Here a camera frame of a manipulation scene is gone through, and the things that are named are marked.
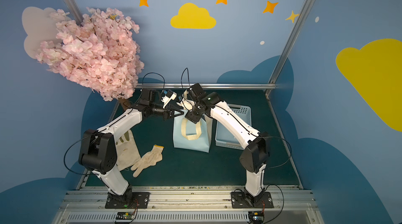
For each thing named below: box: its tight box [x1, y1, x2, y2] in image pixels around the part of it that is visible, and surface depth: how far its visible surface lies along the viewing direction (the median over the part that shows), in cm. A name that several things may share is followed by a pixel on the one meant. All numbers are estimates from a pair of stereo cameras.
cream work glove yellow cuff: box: [130, 144, 165, 178], surface depth 88 cm
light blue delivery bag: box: [172, 109, 213, 153], surface depth 82 cm
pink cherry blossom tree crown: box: [35, 8, 144, 102], surface depth 65 cm
